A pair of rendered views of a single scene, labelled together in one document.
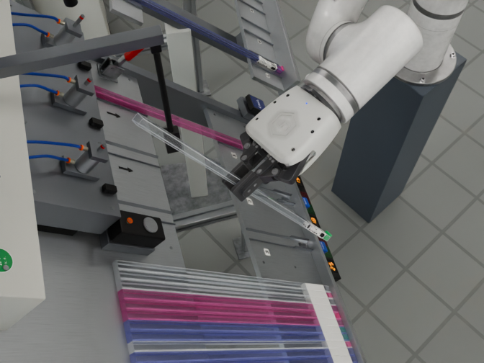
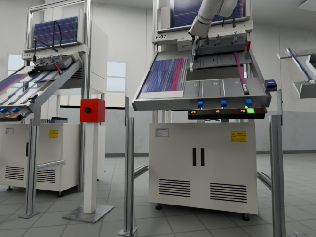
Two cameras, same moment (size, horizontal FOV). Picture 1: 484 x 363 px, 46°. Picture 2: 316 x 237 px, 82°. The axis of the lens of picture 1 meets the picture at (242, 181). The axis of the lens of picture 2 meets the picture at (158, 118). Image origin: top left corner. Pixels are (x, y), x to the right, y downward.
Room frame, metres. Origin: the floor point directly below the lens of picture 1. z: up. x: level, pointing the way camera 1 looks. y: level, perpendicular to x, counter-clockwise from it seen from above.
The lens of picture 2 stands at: (0.79, -1.04, 0.56)
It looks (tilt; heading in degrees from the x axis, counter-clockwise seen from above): 4 degrees up; 122
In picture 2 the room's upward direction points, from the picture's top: straight up
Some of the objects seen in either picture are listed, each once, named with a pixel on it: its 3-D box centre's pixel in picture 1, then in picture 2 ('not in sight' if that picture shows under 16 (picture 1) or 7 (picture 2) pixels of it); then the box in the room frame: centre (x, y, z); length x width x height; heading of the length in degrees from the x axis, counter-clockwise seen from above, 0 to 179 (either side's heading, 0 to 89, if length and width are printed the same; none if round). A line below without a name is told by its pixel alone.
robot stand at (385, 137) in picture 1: (387, 136); not in sight; (1.01, -0.45, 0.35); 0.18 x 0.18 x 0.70; 43
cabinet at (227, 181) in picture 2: not in sight; (200, 161); (0.28, 0.46, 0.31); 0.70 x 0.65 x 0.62; 16
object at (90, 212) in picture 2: not in sight; (91, 154); (-0.28, -0.19, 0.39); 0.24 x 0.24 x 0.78; 16
